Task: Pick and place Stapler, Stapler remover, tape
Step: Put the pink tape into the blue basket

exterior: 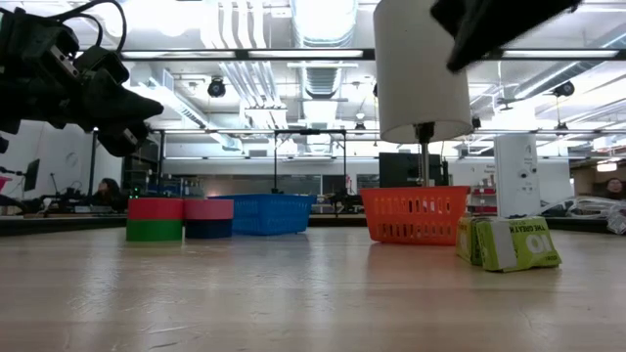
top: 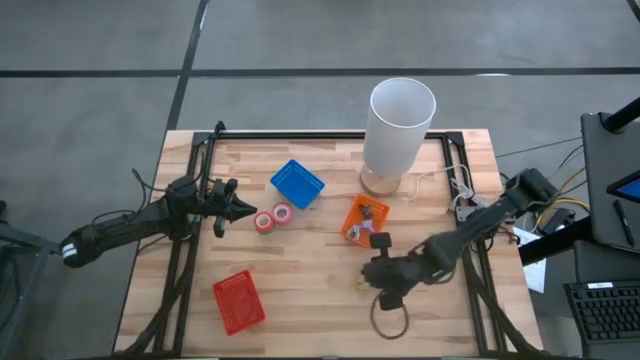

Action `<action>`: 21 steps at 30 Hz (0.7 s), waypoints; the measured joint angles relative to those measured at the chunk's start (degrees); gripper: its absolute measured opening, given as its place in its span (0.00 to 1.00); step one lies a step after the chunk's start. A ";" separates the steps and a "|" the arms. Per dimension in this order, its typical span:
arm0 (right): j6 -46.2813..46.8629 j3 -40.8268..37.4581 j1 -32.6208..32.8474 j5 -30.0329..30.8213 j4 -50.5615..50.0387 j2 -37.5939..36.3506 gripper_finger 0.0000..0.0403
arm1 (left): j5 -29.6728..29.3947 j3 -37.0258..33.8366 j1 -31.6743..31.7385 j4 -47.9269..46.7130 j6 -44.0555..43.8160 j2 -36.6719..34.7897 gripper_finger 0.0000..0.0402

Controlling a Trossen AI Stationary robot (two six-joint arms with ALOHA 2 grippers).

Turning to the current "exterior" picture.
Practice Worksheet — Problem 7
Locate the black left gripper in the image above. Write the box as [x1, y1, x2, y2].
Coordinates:
[22, 9, 165, 157]

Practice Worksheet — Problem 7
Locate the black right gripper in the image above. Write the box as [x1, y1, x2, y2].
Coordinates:
[429, 0, 583, 73]

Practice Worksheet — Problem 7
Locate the red tape roll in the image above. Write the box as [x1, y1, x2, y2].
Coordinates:
[127, 197, 185, 221]

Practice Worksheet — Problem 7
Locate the green tape roll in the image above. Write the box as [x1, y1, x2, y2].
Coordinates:
[125, 218, 184, 242]

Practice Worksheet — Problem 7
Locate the pink tape roll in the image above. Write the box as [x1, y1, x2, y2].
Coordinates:
[183, 198, 235, 222]

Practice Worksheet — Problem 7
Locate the dark blue tape roll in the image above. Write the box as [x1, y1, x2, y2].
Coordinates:
[184, 219, 234, 241]

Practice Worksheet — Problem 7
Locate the table lamp white shade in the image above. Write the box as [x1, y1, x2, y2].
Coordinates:
[373, 0, 474, 190]

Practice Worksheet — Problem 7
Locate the person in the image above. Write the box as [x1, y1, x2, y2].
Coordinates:
[604, 176, 626, 201]
[90, 177, 123, 211]

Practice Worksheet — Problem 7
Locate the small black monitor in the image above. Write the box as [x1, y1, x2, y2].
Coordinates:
[22, 157, 41, 193]

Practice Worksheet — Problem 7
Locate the white box device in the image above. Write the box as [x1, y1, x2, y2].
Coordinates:
[493, 133, 542, 219]

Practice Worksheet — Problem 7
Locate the black background monitor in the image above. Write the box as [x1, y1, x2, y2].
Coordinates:
[379, 152, 449, 190]

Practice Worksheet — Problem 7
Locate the orange plastic basket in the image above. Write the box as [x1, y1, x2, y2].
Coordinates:
[360, 185, 470, 247]

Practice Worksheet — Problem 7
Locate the blue plastic basket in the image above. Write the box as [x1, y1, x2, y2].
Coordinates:
[209, 194, 318, 237]

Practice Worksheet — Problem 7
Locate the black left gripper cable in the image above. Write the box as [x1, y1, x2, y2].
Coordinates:
[48, 0, 129, 53]

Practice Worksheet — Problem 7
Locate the black aluminium table frame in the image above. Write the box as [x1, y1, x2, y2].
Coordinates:
[0, 212, 612, 239]

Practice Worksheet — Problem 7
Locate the black background rig frame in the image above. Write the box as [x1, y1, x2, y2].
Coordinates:
[272, 128, 347, 195]

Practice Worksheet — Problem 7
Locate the white lamp cable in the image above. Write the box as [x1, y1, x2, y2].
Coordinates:
[540, 195, 626, 235]

